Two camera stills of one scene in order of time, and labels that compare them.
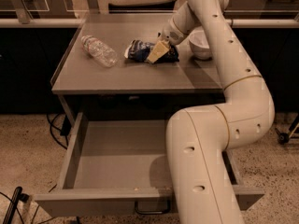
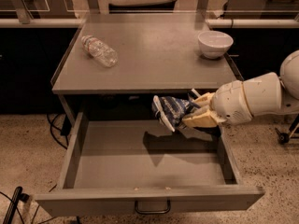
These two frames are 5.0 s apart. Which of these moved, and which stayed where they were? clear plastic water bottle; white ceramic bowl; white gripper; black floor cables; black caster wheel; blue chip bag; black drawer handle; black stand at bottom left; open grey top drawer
Moved: white gripper; blue chip bag; white ceramic bowl
Stayed: black caster wheel; black floor cables; black stand at bottom left; open grey top drawer; clear plastic water bottle; black drawer handle
